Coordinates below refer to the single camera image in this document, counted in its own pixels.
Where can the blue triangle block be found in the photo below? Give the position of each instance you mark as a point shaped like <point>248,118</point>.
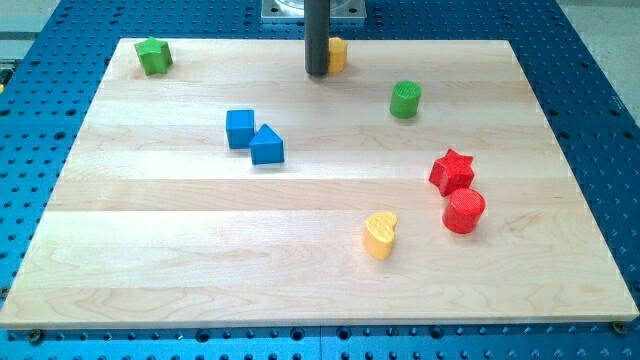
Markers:
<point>266,147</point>

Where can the yellow heart block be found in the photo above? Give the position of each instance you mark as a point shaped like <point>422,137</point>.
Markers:
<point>379,234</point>

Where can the blue cube block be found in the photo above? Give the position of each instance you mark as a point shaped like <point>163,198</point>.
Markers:
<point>240,128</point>

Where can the light wooden board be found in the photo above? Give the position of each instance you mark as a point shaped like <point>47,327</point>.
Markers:
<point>156,222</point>

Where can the green cylinder block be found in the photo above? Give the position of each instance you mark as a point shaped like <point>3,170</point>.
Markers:
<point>405,99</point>

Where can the red star block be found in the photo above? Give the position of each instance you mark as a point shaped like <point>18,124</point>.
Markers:
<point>451,172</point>

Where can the yellow hexagon block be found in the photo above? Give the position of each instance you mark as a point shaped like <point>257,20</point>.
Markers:
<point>337,54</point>

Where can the red cylinder block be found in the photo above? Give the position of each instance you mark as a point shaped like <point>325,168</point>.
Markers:
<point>464,208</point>

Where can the green star block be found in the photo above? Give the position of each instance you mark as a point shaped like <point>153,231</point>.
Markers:
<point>154,56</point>

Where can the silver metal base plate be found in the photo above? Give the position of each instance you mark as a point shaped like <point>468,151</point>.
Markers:
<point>287,11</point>

